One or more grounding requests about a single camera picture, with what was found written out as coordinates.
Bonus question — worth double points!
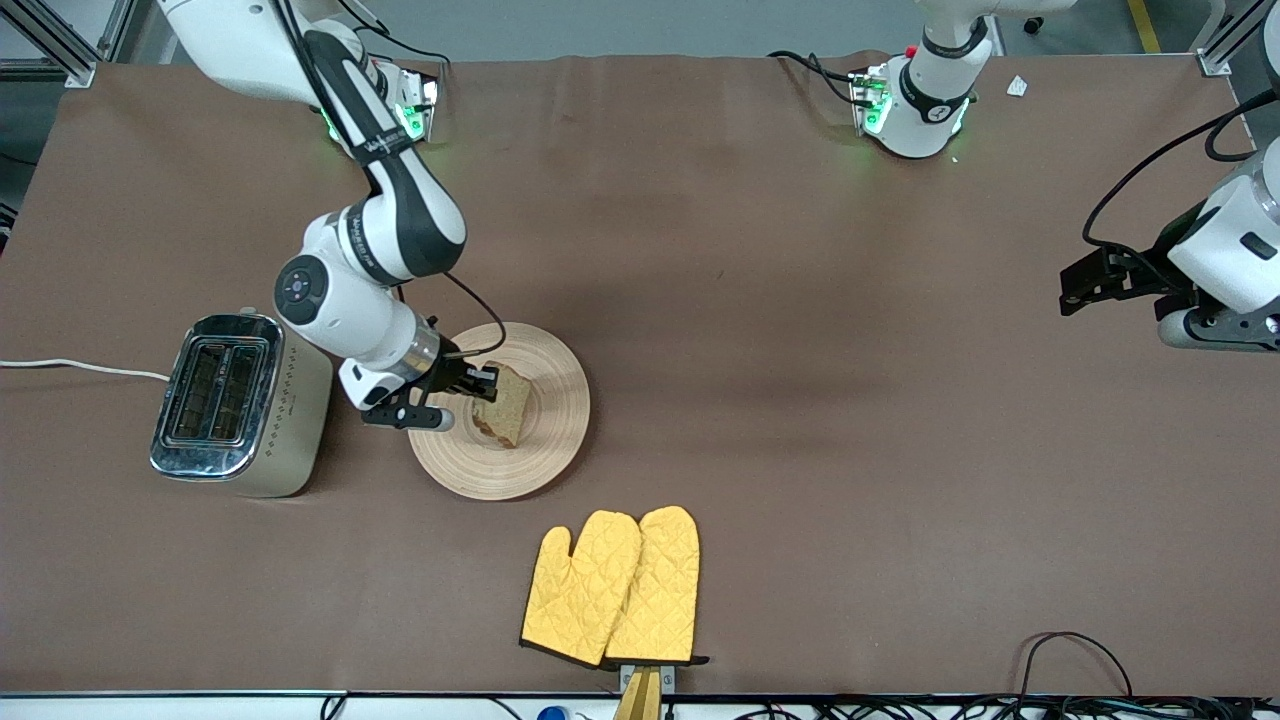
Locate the brown toast slice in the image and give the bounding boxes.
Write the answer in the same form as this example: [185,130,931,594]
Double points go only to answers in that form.
[472,362,533,449]

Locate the round wooden plate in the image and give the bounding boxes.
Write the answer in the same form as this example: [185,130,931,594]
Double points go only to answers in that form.
[408,322,591,501]

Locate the beige chrome toaster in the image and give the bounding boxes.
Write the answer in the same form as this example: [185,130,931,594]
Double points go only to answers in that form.
[150,308,334,498]

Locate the yellow quilted oven mitt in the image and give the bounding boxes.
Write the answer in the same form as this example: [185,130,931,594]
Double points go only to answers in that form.
[520,510,643,669]
[603,505,711,667]

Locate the brown table cover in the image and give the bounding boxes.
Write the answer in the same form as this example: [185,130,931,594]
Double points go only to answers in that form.
[0,52,1280,696]

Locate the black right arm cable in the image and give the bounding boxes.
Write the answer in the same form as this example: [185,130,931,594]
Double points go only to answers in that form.
[440,270,507,359]

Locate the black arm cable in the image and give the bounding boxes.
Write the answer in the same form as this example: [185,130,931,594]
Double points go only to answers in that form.
[1082,88,1280,251]
[440,270,507,359]

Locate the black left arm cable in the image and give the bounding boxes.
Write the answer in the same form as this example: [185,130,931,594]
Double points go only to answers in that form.
[1082,88,1280,251]

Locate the aluminium frame profile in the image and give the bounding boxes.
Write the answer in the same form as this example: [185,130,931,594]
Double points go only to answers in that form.
[0,0,136,89]
[1195,0,1280,77]

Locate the black right base cable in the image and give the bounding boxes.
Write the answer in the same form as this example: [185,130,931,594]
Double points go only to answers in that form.
[345,0,451,69]

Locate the black base cable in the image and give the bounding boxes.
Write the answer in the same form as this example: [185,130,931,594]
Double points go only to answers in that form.
[768,50,863,106]
[345,0,451,69]

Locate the white toaster power cable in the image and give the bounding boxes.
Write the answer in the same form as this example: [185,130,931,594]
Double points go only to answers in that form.
[0,358,171,383]

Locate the wooden stand post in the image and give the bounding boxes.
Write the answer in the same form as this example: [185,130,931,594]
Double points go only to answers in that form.
[612,665,663,720]

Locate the black looped cable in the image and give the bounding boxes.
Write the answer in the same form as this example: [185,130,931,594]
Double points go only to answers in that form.
[1018,631,1134,699]

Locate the black left base cable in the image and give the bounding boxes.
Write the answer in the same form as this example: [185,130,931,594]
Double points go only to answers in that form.
[768,50,863,106]

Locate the black cables bundle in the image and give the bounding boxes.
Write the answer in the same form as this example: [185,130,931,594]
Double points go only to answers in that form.
[700,695,1280,720]

